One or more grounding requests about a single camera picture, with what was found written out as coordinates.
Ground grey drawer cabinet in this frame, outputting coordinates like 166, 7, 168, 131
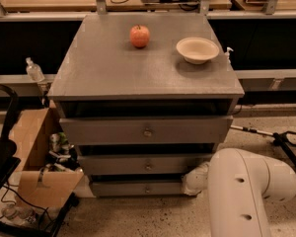
48, 13, 244, 185

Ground black floor stand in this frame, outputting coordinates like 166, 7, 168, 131
273, 130, 296, 168

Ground items in cardboard box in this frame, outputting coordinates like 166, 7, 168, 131
45, 132, 81, 172

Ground black chair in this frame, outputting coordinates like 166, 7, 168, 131
0, 84, 21, 189

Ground silver metal rod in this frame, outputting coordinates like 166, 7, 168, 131
230, 125, 273, 137

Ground white paper bowl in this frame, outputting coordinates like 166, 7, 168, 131
176, 38, 219, 64

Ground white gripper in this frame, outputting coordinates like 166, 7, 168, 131
182, 162, 209, 196

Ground red apple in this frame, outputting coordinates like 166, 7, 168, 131
129, 25, 150, 48

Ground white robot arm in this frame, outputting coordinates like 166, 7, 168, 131
182, 148, 296, 237

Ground black floor cable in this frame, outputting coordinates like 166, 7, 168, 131
0, 178, 57, 229

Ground white pump bottle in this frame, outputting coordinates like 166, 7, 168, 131
225, 46, 234, 64

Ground cardboard box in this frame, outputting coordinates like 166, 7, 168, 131
10, 109, 83, 207

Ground clear sanitizer bottle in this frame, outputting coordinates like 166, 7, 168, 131
26, 57, 45, 82

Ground grey bottom drawer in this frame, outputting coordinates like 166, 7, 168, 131
90, 180, 182, 198

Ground grey top drawer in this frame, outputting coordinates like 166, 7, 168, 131
60, 116, 233, 145

